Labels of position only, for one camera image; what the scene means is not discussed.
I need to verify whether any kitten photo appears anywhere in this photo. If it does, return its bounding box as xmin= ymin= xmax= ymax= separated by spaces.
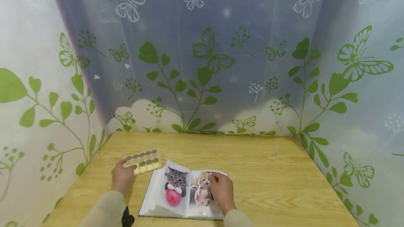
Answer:
xmin=189 ymin=171 xmax=228 ymax=207

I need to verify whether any person's right forearm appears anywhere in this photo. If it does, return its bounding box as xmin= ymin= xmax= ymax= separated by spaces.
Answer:
xmin=223 ymin=209 xmax=255 ymax=227

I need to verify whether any cat with red ball photo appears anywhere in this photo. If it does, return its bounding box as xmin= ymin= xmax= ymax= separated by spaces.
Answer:
xmin=164 ymin=166 xmax=189 ymax=207

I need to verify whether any sheet of round stickers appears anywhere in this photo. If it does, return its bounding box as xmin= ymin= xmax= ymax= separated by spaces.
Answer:
xmin=123 ymin=149 xmax=163 ymax=175

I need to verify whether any person's right hand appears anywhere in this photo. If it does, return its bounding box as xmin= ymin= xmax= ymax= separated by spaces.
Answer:
xmin=208 ymin=172 xmax=237 ymax=215

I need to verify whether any person's left forearm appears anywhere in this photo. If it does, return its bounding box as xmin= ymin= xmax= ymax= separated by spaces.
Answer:
xmin=78 ymin=190 xmax=128 ymax=227

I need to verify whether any person's left hand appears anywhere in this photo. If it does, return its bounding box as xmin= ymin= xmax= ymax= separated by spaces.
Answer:
xmin=111 ymin=159 xmax=138 ymax=195

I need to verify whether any black wrist band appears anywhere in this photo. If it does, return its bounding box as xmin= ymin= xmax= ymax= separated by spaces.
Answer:
xmin=121 ymin=206 xmax=136 ymax=227

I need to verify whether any open white photo album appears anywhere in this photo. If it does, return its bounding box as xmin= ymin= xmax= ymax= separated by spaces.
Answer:
xmin=138 ymin=160 xmax=228 ymax=220

